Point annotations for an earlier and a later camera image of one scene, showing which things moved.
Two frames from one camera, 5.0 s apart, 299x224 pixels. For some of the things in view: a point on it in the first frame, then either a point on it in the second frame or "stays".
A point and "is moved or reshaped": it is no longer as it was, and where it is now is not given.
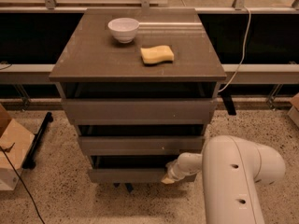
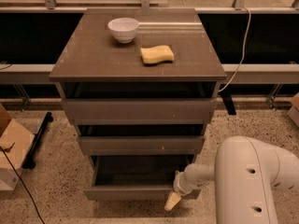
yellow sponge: [157, 54] stays
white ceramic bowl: [123, 28] stays
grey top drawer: [138, 112] stays
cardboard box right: [293, 112] stays
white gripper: [177, 169] -> [179, 185]
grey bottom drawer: [131, 169] is moved or reshaped
